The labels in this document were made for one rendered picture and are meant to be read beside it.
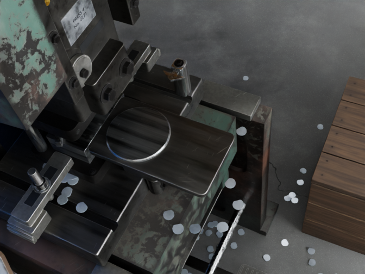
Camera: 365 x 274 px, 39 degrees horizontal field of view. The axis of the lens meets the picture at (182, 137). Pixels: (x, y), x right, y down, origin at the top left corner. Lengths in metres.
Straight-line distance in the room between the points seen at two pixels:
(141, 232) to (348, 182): 0.62
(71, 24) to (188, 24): 1.53
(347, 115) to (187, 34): 0.94
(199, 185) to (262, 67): 1.23
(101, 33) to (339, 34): 1.51
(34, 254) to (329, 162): 0.79
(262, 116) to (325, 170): 0.32
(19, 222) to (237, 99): 0.54
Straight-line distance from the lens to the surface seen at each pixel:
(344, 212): 1.51
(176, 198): 1.06
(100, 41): 0.86
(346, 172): 1.44
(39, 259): 1.10
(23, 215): 1.00
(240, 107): 1.17
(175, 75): 1.05
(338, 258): 1.71
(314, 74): 2.08
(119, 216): 0.99
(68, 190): 1.05
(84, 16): 0.80
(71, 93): 0.77
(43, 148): 1.07
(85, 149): 1.00
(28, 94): 0.67
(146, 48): 1.16
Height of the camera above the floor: 1.58
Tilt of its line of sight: 56 degrees down
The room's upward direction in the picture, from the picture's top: 11 degrees counter-clockwise
